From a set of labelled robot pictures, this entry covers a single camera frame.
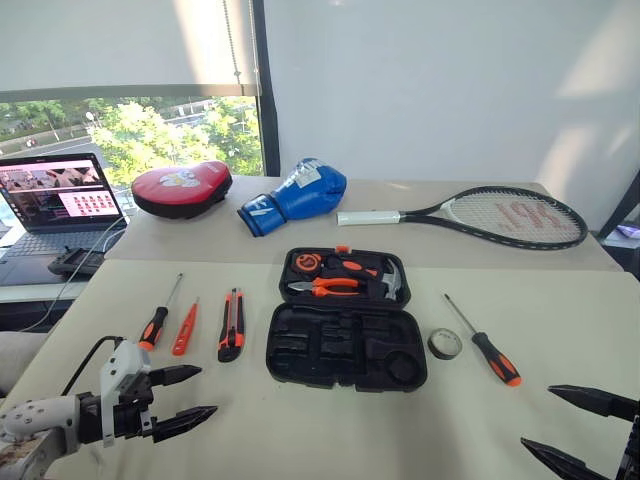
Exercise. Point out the orange tester screwdriver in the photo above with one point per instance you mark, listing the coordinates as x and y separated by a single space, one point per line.
182 335

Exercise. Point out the red boxing focus pad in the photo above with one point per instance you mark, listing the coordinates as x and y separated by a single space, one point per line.
175 187

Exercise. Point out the black handheld controller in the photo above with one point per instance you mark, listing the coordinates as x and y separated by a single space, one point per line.
75 261

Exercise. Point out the black tool case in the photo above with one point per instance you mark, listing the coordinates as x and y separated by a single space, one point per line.
350 360

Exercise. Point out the open laptop computer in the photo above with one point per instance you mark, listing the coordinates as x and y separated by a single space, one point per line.
50 185

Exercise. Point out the black orange flathead screwdriver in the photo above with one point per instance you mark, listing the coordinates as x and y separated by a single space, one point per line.
152 327

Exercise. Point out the dark window frame post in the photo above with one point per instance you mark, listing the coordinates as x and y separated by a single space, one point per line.
265 100

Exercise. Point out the blue boxing glove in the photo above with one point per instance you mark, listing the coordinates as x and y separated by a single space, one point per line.
300 195

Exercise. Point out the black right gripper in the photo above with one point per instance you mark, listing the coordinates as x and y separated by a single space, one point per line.
631 450

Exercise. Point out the black tennis racket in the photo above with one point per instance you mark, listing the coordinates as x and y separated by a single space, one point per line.
367 217

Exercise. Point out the black orange Phillips screwdriver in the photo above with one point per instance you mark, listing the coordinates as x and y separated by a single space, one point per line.
495 360

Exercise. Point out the white side desk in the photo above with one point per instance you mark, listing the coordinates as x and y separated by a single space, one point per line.
30 292

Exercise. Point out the black orange utility knife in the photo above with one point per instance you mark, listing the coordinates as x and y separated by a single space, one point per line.
232 325

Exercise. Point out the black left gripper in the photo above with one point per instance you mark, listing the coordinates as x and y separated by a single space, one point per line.
131 405

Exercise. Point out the steel claw hammer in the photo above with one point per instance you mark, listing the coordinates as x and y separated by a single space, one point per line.
392 285

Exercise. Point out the purple item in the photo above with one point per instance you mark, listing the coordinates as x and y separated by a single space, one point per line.
629 231

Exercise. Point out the black electrical tape roll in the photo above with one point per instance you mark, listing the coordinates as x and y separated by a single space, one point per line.
435 350

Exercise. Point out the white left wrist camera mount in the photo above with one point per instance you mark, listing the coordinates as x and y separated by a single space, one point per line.
120 365

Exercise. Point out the black metal frame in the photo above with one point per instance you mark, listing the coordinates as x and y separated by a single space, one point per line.
620 210

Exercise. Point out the orange black tape measure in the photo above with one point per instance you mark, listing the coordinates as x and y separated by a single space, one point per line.
306 262

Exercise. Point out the beige cushion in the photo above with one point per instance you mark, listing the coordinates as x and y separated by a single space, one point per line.
20 360

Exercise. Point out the white roller blind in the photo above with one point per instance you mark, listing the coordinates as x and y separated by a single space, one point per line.
125 40

